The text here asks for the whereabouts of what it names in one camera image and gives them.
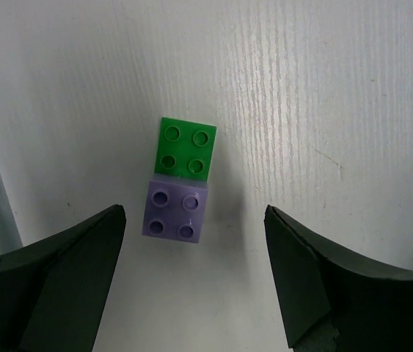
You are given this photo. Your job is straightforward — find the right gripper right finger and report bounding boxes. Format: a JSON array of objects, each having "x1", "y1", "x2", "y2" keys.
[{"x1": 264, "y1": 206, "x2": 413, "y2": 351}]

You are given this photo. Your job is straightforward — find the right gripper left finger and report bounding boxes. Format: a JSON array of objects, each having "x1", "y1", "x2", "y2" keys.
[{"x1": 0, "y1": 205, "x2": 126, "y2": 351}]

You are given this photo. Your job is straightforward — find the green and purple lego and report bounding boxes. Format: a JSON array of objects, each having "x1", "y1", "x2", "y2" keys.
[{"x1": 142, "y1": 117, "x2": 216, "y2": 243}]

